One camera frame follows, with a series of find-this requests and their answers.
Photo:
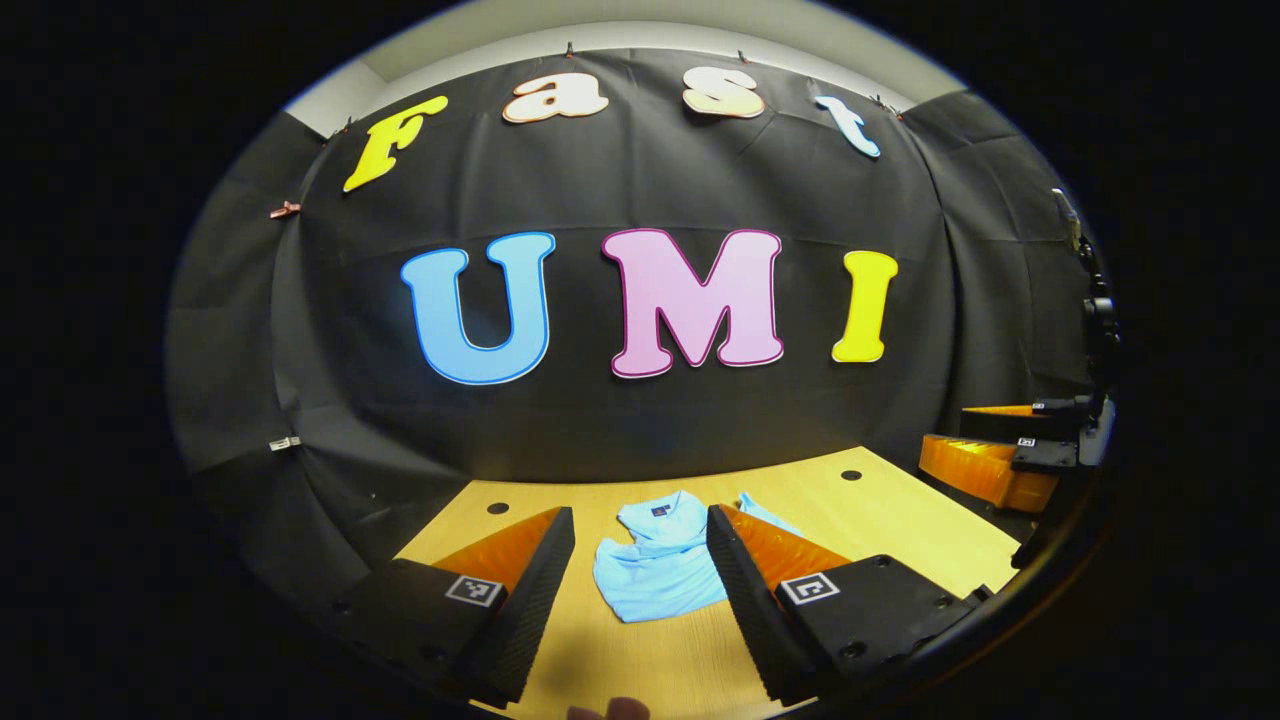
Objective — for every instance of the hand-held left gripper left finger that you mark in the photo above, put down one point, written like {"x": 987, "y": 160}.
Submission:
{"x": 535, "y": 610}

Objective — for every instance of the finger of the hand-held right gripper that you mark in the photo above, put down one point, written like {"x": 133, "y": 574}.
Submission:
{"x": 1020, "y": 422}
{"x": 980, "y": 470}

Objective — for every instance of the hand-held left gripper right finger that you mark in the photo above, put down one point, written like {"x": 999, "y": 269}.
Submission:
{"x": 750, "y": 610}

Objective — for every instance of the light blue T-shirt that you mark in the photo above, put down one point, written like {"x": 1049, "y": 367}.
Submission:
{"x": 655, "y": 575}

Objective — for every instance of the black backdrop cloth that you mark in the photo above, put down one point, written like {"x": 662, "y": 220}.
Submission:
{"x": 640, "y": 420}

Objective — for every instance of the silver backdrop clip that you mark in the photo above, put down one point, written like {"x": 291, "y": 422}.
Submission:
{"x": 284, "y": 443}

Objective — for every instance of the copper backdrop clip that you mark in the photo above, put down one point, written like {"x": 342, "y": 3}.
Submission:
{"x": 285, "y": 210}

